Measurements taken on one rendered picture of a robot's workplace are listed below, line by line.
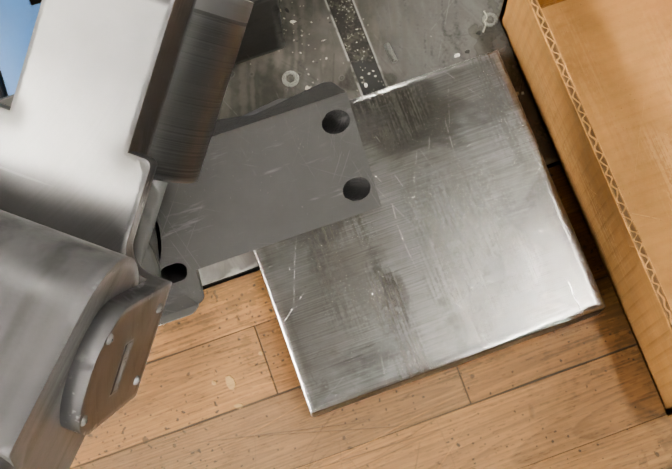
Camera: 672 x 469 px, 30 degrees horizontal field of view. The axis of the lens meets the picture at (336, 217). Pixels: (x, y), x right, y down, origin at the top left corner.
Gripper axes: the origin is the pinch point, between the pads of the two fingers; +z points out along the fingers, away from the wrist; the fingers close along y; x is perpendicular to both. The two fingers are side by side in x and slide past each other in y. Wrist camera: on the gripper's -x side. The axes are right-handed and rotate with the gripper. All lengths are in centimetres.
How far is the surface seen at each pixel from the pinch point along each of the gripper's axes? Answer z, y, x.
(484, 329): 6.1, -15.8, -16.5
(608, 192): 3.9, -10.1, -24.4
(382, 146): 11.8, -5.7, -14.9
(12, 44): 10.6, 6.0, 2.2
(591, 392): 5.4, -21.1, -21.1
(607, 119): 11.7, -8.4, -27.9
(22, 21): 11.1, 6.9, 1.4
